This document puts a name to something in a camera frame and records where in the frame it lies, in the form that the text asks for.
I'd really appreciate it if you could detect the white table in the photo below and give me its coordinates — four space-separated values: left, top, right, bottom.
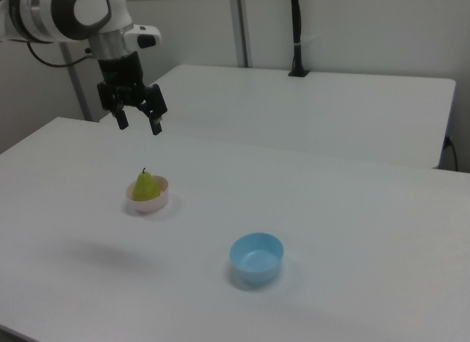
98 64 458 170

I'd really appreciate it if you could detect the slanted grey metal wall post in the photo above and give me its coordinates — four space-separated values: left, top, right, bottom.
59 43 93 123

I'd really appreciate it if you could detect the black cable at table side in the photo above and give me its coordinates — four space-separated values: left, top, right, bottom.
444 135 460 171

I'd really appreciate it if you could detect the black cable on robot arm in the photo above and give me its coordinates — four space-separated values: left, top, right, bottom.
26 43 93 68

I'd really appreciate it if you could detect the black pole with clamp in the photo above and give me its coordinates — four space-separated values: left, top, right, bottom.
288 0 311 78

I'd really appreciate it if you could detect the white cable tie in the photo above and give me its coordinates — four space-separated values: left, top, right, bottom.
294 34 321 48

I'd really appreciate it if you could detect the pink plastic bowl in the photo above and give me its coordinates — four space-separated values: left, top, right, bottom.
126 175 170 215

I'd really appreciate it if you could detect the blue plastic bowl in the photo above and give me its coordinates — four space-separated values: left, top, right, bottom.
229 231 285 285

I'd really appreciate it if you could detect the green pear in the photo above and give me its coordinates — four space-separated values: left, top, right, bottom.
132 167 162 203

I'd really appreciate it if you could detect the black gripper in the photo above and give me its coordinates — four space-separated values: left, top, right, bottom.
96 51 169 137

